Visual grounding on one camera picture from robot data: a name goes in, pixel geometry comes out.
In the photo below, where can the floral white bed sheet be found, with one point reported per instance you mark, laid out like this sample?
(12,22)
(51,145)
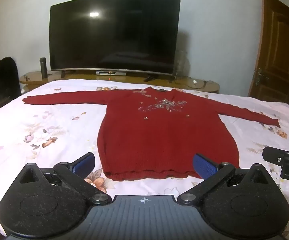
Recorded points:
(47,120)

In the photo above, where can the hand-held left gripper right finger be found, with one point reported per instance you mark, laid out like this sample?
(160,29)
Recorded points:
(203,167)

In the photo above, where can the black curved television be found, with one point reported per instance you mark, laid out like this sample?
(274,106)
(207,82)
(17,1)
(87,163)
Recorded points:
(114,35)

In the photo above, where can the red embellished sweater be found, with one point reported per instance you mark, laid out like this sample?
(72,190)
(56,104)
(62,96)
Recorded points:
(164,135)

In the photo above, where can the silver set-top box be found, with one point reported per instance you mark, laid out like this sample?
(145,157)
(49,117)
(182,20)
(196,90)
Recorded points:
(110,73)

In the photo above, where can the wooden television stand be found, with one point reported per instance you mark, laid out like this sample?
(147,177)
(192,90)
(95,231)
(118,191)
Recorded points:
(209,88)

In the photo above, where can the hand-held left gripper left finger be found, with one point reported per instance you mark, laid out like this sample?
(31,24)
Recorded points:
(85,165)

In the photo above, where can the brown wooden door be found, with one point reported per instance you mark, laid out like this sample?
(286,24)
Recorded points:
(276,55)

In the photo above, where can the dark thermos bottle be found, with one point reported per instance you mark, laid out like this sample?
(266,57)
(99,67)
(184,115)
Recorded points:
(43,67)

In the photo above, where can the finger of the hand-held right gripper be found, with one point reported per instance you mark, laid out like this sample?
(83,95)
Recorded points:
(274,155)

